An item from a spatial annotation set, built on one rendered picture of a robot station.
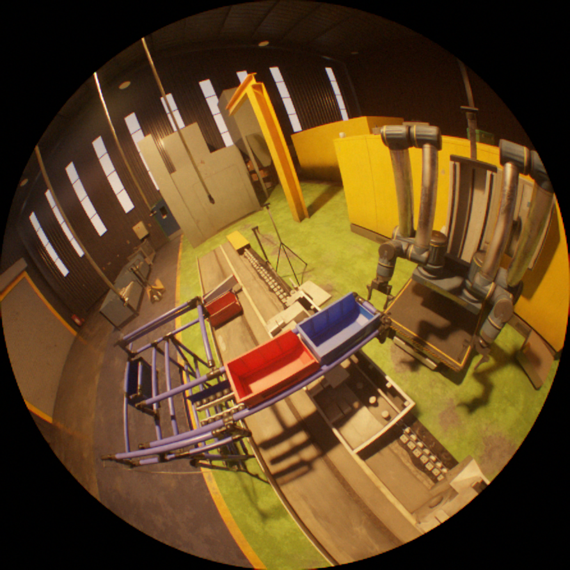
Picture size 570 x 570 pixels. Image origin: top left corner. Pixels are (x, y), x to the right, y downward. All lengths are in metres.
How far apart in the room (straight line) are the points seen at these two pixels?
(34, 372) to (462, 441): 11.93
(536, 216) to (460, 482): 1.28
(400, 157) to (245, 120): 7.47
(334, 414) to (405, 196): 1.37
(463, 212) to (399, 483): 1.87
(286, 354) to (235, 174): 6.18
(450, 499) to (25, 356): 11.42
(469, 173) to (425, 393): 1.90
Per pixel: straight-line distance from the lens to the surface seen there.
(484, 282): 1.17
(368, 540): 1.36
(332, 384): 0.98
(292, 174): 4.71
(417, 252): 1.21
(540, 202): 1.27
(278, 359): 0.80
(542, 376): 2.87
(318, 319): 0.76
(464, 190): 1.75
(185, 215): 6.44
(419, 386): 2.07
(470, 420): 2.27
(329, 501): 1.23
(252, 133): 8.30
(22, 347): 11.06
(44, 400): 10.62
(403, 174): 1.35
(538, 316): 2.93
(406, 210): 1.48
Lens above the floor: 1.91
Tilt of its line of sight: 40 degrees down
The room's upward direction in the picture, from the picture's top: 23 degrees counter-clockwise
